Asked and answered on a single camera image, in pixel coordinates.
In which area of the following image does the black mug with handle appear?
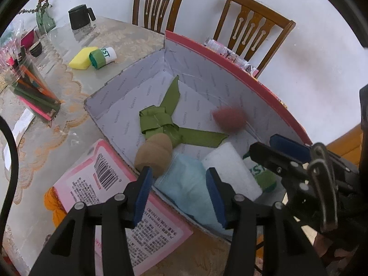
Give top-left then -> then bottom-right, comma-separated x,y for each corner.
68,4 -> 96,31

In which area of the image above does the tan makeup sponge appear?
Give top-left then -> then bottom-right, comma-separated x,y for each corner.
134,133 -> 173,178

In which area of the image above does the jar of coloured pencils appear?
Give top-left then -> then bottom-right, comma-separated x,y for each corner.
4,57 -> 60,123

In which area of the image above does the white towel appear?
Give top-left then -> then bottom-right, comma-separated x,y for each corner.
201,142 -> 263,201

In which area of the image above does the red cardboard box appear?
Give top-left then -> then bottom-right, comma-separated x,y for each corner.
85,32 -> 311,240

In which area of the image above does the patterned cloth on chair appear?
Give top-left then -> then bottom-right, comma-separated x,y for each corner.
204,38 -> 258,78

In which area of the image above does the maroon makeup sponge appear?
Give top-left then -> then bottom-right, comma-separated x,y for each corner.
212,106 -> 246,133

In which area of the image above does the red bowl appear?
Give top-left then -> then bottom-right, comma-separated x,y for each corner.
20,29 -> 35,49

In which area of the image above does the glass vase with plant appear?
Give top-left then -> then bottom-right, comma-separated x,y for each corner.
18,0 -> 56,35

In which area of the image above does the wooden chair right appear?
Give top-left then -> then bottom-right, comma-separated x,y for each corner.
213,0 -> 296,78

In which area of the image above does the metal clip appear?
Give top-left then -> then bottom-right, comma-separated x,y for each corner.
307,143 -> 338,232

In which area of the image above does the pink tissue pack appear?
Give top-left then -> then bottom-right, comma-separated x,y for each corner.
52,139 -> 193,275

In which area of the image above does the black cable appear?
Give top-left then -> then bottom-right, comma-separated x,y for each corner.
0,116 -> 20,236

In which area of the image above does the green ribbon strap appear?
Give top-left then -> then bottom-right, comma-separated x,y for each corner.
138,75 -> 230,149

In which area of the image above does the yellow sponge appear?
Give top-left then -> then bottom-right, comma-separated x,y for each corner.
68,47 -> 98,70

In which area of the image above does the light blue face mask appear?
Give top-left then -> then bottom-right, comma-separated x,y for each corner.
155,153 -> 233,237

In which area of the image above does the white folded paper strip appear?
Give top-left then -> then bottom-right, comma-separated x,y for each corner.
3,108 -> 35,171

